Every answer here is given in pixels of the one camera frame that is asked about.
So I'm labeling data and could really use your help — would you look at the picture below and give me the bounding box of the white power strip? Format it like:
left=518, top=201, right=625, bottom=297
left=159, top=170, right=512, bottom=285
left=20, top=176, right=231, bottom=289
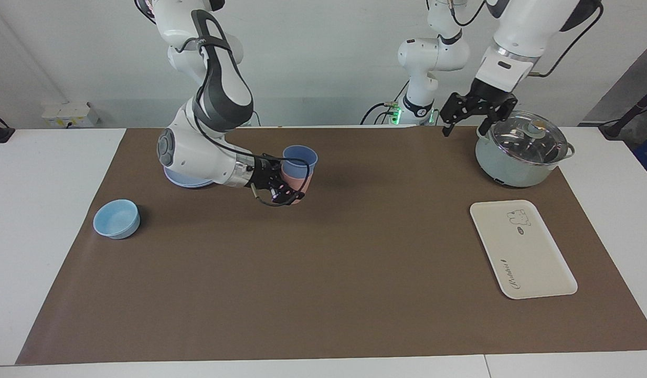
left=41, top=101, right=99, bottom=128

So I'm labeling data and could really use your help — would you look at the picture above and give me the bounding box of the blue ribbed plastic cup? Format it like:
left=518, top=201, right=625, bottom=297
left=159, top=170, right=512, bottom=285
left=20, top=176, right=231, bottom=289
left=282, top=145, right=319, bottom=179

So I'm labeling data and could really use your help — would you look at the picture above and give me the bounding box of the cream rectangular rabbit tray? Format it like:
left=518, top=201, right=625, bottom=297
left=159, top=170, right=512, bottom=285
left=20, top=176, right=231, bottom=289
left=470, top=199, right=578, bottom=300

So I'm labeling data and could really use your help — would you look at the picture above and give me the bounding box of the glass pot lid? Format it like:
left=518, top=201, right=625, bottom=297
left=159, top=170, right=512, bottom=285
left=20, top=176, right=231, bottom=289
left=489, top=111, right=569, bottom=166

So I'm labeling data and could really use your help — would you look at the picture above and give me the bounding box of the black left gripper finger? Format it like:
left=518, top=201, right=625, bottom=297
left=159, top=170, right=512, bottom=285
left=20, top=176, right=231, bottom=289
left=441, top=93, right=479, bottom=137
left=480, top=99, right=518, bottom=136

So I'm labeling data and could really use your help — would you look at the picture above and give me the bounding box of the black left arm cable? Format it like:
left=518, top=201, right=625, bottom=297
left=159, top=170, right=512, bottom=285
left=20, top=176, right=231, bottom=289
left=531, top=0, right=603, bottom=78

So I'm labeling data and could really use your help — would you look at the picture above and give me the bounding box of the black base cable bundle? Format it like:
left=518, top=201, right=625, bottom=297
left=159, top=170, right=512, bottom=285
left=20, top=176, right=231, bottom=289
left=360, top=79, right=410, bottom=125

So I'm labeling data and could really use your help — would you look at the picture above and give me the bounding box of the brown table mat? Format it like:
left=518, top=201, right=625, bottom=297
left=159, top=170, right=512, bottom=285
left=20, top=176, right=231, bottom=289
left=16, top=126, right=647, bottom=365

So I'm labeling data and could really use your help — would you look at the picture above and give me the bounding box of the pink plastic cup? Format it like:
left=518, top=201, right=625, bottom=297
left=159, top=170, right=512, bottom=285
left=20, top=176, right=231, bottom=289
left=280, top=163, right=314, bottom=204

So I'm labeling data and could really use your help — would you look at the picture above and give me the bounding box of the light blue round plate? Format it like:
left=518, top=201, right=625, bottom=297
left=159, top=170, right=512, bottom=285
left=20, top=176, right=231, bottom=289
left=163, top=165, right=215, bottom=188

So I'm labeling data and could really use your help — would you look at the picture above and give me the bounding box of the light blue bowl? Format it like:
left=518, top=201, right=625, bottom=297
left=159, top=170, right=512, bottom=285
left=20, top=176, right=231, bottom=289
left=93, top=199, right=141, bottom=240

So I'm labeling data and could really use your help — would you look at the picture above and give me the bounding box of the pale green cooking pot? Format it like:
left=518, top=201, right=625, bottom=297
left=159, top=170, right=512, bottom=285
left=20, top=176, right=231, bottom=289
left=475, top=111, right=576, bottom=188

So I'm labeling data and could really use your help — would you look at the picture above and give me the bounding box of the black stand leg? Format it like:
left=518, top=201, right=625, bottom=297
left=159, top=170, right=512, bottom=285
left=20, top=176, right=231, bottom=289
left=599, top=84, right=647, bottom=140

